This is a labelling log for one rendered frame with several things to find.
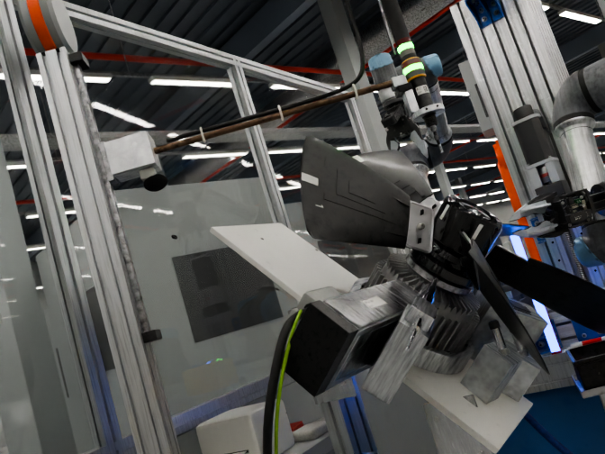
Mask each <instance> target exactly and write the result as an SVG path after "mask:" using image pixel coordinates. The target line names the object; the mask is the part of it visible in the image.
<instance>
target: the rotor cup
mask: <svg viewBox="0 0 605 454"><path fill-rule="evenodd" d="M447 204H448V205H449V207H448V209H447V211H446V213H445V215H444V217H443V218H442V220H441V219H440V216H441V214H442V213H443V211H444V210H445V208H446V206H447ZM470 208H471V209H475V210H477V212H478V213H479V214H476V213H473V212H471V211H470V210H469V209H470ZM479 224H481V225H483V228H482V229H481V230H480V232H479V233H478V235H477V237H476V238H475V240H474V239H473V240H474V241H475V242H476V244H477V246H478V247H479V249H480V251H481V252H482V254H483V255H484V257H485V256H486V255H487V253H488V251H489V250H490V248H491V247H492V245H493V243H494V242H495V240H496V239H497V237H498V235H499V234H500V232H501V230H502V227H503V224H502V222H501V221H500V220H499V219H498V218H497V217H496V216H494V215H493V214H491V213H489V212H488V211H486V210H485V209H483V208H482V207H480V206H478V205H477V204H474V203H472V202H470V201H467V200H465V199H464V198H461V197H459V196H456V195H447V196H446V198H445V199H444V201H443V203H442V204H441V206H440V207H439V209H438V211H437V213H436V215H435V217H434V229H433V241H432V251H431V252H430V255H429V254H425V253H422V252H419V251H416V250H412V249H409V250H410V253H411V255H412V256H413V257H414V258H415V259H416V260H417V261H418V262H419V263H420V264H421V265H422V266H423V267H425V268H427V269H428V270H430V271H431V272H433V273H434V274H436V275H438V276H439V277H442V278H444V279H445V280H447V281H449V282H452V283H454V284H457V285H460V286H465V287H474V284H473V282H472V281H471V279H470V277H469V276H468V275H467V271H466V266H462V264H461V261H460V258H461V257H463V256H464V252H463V248H462V243H461V239H460V234H459V231H461V232H464V233H465V234H466V235H467V236H468V238H469V239H470V240H471V239H472V237H473V235H474V233H475V231H476V229H477V228H478V226H479Z"/></svg>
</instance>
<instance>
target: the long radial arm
mask: <svg viewBox="0 0 605 454"><path fill-rule="evenodd" d="M417 295H418V296H420V297H422V295H421V294H420V293H418V292H417V291H415V290H413V288H411V287H410V286H407V285H406V284H405V283H403V282H402V281H401V280H400V279H396V280H394V281H390V282H387V283H383V284H380V285H377V286H371V287H368V288H364V289H361V290H357V291H354V292H351V293H347V294H344V295H338V296H335V297H331V298H329V299H325V300H323V301H322V302H323V303H324V304H326V305H327V306H328V307H330V308H331V309H332V310H334V311H335V312H336V313H338V314H339V315H341V316H342V317H343V318H344V319H346V320H347V321H348V322H350V323H351V324H353V325H354V326H355V327H357V328H358V332H357V335H356V337H355V338H354V339H353V341H352V343H351V345H350V346H349V348H348V351H347V353H346V354H345V356H344V358H343V359H342V361H341V362H340V364H339V367H338V369H337V370H336V372H335V374H334V376H333V378H332V379H331V380H330V383H329V384H328V386H327V388H326V390H325V391H327V390H328V389H330V388H332V387H334V386H336V385H338V384H340V383H342V382H343V381H345V380H347V379H349V378H351V377H353V376H355V375H357V374H358V373H360V372H362V371H364V370H366V369H368V368H370V367H372V366H373V364H374V363H375V360H376V359H377V357H378V355H379V353H380V352H381V350H382V348H383V346H384V344H385V343H386V342H387V340H388V338H389V336H390V335H391V333H392V331H393V329H394V327H395V325H396V324H397V322H398V321H399V319H400V318H401V316H402V313H403V311H404V310H405V308H406V306H407V305H408V304H410V305H411V304H412V303H413V301H414V299H415V298H416V296H417Z"/></svg>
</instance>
